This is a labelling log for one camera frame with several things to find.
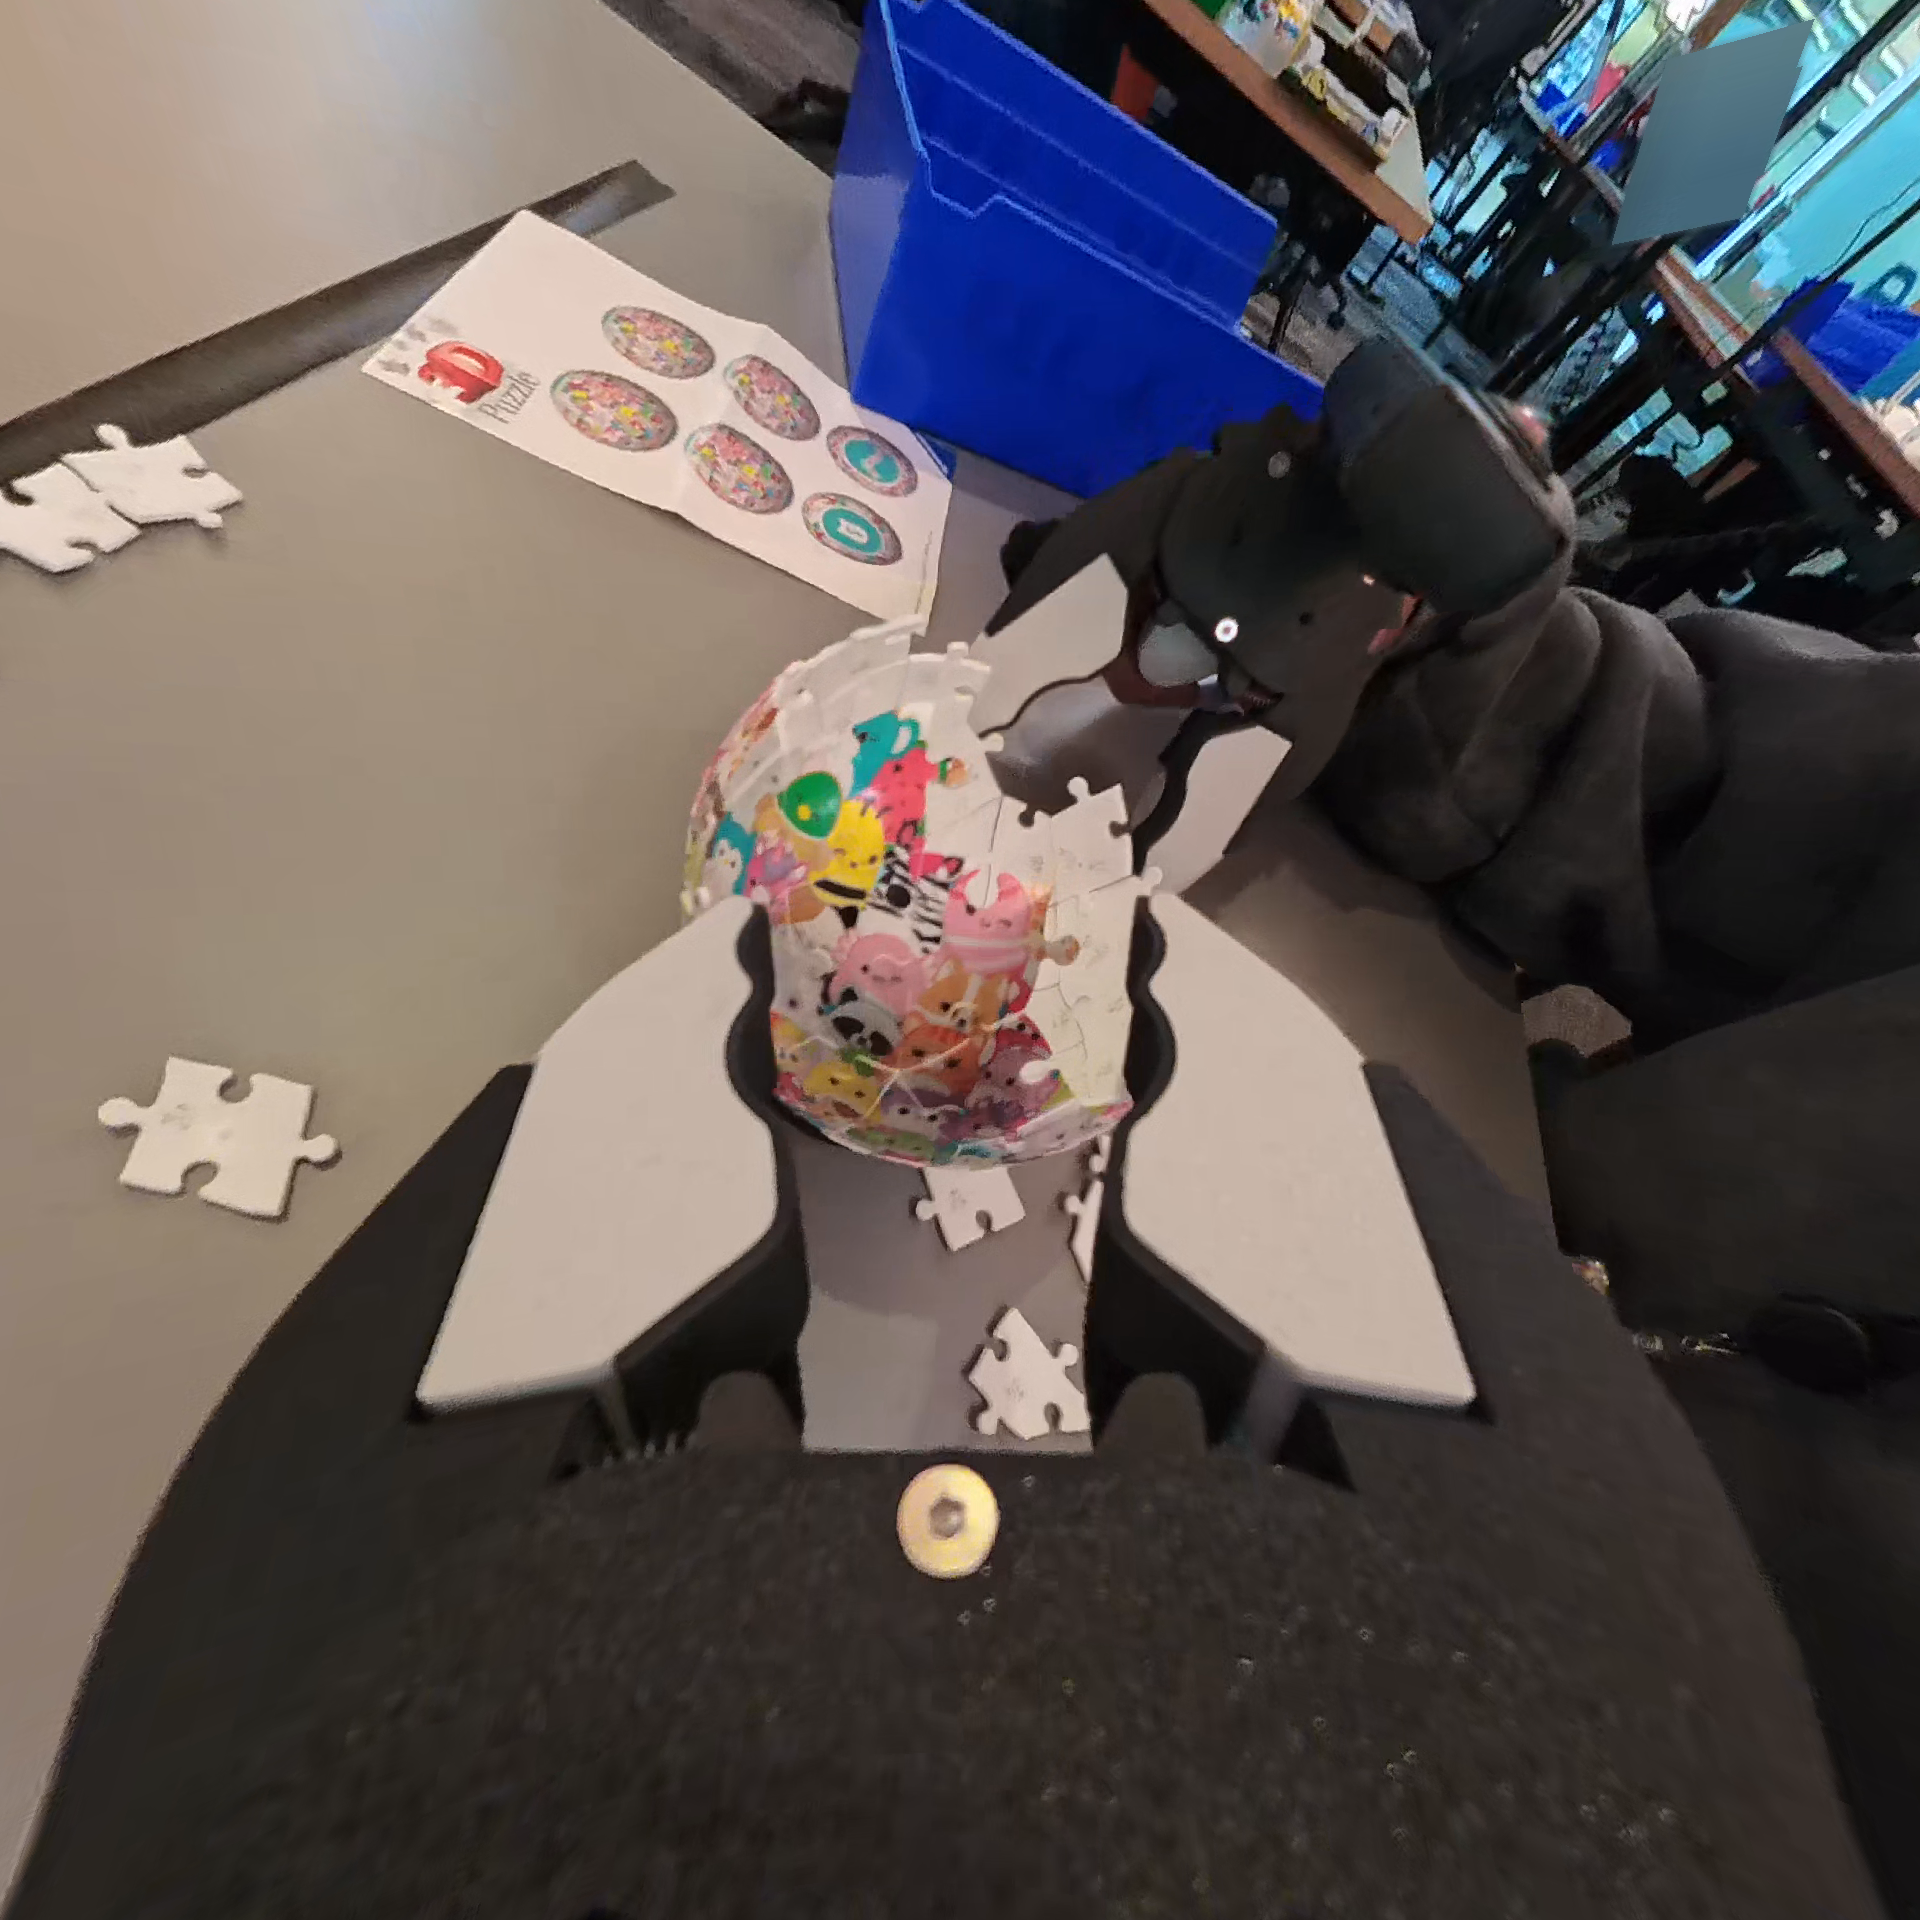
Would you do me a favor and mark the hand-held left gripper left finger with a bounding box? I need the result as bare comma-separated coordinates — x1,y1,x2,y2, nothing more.
414,896,811,1442

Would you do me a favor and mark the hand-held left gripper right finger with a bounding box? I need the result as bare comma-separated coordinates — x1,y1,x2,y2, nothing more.
1081,894,1479,1452

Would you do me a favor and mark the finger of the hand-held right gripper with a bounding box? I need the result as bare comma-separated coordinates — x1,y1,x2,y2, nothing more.
1146,727,1292,894
973,553,1149,741

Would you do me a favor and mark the colourful 3D puzzle ball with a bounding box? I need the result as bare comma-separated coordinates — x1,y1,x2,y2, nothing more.
681,615,1163,1170

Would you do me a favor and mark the white puzzle piece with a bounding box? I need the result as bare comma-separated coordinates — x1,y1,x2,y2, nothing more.
0,465,143,576
95,1056,340,1220
963,1305,1092,1442
62,424,245,531

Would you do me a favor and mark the blue storage bin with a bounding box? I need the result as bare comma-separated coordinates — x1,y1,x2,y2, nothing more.
827,0,1329,501

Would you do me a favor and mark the wooden table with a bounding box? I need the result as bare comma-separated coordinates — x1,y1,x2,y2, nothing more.
1146,0,1433,243

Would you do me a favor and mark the person's dark clothing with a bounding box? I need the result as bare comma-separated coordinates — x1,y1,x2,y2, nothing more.
1530,960,1920,1920

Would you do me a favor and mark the printed instruction sheet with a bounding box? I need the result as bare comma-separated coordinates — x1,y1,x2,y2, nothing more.
361,211,953,620

